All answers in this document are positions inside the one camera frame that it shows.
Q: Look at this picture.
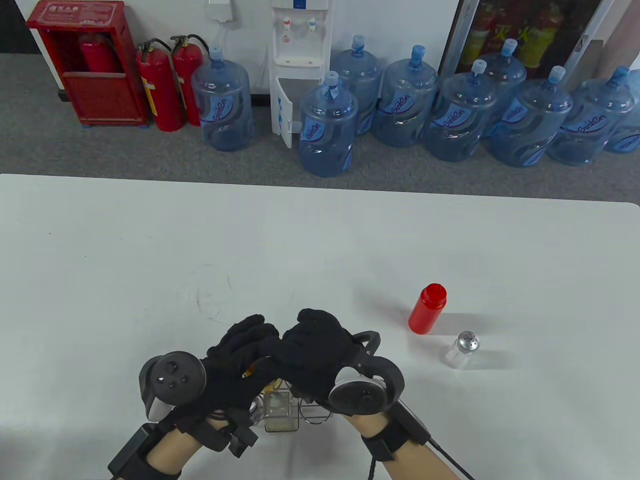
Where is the glass shaker with metal lid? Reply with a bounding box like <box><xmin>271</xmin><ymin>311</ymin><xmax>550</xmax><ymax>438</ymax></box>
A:
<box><xmin>445</xmin><ymin>330</ymin><xmax>482</xmax><ymax>370</ymax></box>

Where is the red fire extinguisher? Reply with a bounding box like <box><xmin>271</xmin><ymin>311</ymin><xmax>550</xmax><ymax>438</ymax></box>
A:
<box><xmin>79</xmin><ymin>34</ymin><xmax>121</xmax><ymax>74</ymax></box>
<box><xmin>170</xmin><ymin>34</ymin><xmax>210</xmax><ymax>127</ymax></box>
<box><xmin>136</xmin><ymin>38</ymin><xmax>184</xmax><ymax>133</ymax></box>

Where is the row of blue water jugs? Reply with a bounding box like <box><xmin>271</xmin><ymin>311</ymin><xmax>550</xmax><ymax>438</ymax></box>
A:
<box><xmin>191</xmin><ymin>34</ymin><xmax>640</xmax><ymax>178</ymax></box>

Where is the person's left hand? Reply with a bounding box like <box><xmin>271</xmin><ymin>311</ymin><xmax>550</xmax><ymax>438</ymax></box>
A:
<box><xmin>172</xmin><ymin>314</ymin><xmax>281</xmax><ymax>426</ymax></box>

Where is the black left wrist strap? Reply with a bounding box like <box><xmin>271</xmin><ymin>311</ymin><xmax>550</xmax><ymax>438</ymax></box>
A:
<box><xmin>172</xmin><ymin>411</ymin><xmax>259</xmax><ymax>459</ymax></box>

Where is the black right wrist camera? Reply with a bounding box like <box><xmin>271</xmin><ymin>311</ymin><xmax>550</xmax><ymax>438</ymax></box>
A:
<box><xmin>392</xmin><ymin>401</ymin><xmax>432</xmax><ymax>447</ymax></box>

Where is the glass door with poster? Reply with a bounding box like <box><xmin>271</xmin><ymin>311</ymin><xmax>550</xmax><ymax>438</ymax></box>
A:
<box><xmin>438</xmin><ymin>0</ymin><xmax>640</xmax><ymax>88</ymax></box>

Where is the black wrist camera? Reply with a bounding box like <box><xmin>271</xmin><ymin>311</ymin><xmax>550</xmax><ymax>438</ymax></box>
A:
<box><xmin>107</xmin><ymin>423</ymin><xmax>168</xmax><ymax>479</ymax></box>
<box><xmin>392</xmin><ymin>401</ymin><xmax>432</xmax><ymax>447</ymax></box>

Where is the white wall outlet box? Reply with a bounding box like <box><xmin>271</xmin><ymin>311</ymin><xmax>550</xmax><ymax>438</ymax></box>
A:
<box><xmin>207</xmin><ymin>0</ymin><xmax>235</xmax><ymax>22</ymax></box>

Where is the black right hand controller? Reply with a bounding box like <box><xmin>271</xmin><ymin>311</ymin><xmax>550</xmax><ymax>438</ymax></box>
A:
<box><xmin>327</xmin><ymin>330</ymin><xmax>405</xmax><ymax>417</ymax></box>

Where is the clear glass cruet bottle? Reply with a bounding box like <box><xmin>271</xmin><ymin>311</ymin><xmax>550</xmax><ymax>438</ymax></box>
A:
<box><xmin>262</xmin><ymin>389</ymin><xmax>300</xmax><ymax>434</ymax></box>

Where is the metal wire condiment caddy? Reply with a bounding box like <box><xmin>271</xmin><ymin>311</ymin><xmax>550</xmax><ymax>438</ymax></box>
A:
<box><xmin>249</xmin><ymin>377</ymin><xmax>335</xmax><ymax>434</ymax></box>

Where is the black left hand controller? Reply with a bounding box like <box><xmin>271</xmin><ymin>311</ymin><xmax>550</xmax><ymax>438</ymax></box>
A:
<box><xmin>138</xmin><ymin>351</ymin><xmax>208</xmax><ymax>422</ymax></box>

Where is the black wrist strap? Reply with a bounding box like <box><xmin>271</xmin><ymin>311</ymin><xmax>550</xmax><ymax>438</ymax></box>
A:
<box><xmin>360</xmin><ymin>419</ymin><xmax>426</xmax><ymax>462</ymax></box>
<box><xmin>172</xmin><ymin>411</ymin><xmax>259</xmax><ymax>459</ymax></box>

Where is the white water dispenser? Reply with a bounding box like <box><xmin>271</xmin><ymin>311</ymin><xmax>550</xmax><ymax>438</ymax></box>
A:
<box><xmin>268</xmin><ymin>0</ymin><xmax>335</xmax><ymax>149</ymax></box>

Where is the black cable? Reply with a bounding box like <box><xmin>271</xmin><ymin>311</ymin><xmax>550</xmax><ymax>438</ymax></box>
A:
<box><xmin>366</xmin><ymin>436</ymin><xmax>477</xmax><ymax>480</ymax></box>

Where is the person's right forearm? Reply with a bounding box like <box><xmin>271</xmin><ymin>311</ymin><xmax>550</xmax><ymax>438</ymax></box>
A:
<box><xmin>345</xmin><ymin>412</ymin><xmax>476</xmax><ymax>480</ymax></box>

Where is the red squeeze bottle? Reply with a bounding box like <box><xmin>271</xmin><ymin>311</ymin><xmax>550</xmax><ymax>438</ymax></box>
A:
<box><xmin>408</xmin><ymin>283</ymin><xmax>448</xmax><ymax>335</ymax></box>

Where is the black right wrist strap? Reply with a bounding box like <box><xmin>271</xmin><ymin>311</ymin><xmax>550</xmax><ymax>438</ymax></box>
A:
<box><xmin>360</xmin><ymin>419</ymin><xmax>426</xmax><ymax>462</ymax></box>

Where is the red fire extinguisher cabinet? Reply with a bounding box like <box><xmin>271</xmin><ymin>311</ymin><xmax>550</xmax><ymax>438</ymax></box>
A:
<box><xmin>26</xmin><ymin>0</ymin><xmax>150</xmax><ymax>127</ymax></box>

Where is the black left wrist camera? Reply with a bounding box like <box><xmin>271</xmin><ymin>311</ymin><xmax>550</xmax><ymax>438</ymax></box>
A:
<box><xmin>107</xmin><ymin>423</ymin><xmax>168</xmax><ymax>479</ymax></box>

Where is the person's right hand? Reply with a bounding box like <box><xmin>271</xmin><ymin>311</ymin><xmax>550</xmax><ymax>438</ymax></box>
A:
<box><xmin>260</xmin><ymin>308</ymin><xmax>362</xmax><ymax>404</ymax></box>

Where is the person's left forearm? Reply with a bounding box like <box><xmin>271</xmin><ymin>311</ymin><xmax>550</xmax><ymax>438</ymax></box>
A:
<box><xmin>147</xmin><ymin>417</ymin><xmax>237</xmax><ymax>480</ymax></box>

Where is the black hand controller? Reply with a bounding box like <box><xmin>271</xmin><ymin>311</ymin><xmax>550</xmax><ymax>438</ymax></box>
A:
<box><xmin>327</xmin><ymin>330</ymin><xmax>405</xmax><ymax>417</ymax></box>
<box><xmin>138</xmin><ymin>351</ymin><xmax>208</xmax><ymax>422</ymax></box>

